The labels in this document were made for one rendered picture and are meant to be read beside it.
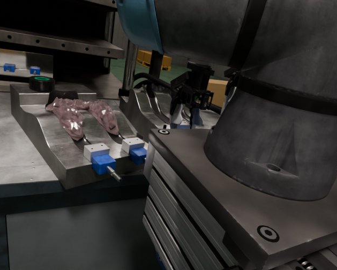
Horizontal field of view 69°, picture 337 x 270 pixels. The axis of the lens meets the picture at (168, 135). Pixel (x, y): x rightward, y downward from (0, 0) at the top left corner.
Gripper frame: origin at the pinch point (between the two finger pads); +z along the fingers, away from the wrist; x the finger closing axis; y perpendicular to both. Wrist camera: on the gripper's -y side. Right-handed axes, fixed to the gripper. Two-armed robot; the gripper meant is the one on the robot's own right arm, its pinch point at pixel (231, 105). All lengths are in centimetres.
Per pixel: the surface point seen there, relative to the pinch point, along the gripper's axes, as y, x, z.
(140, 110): -7.3, -35.9, 6.4
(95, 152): 23, -57, 7
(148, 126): 2.5, -35.9, 8.7
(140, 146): 18.9, -44.8, 7.9
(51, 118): 6, -66, 6
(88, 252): 16, -55, 47
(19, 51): -66, -79, -1
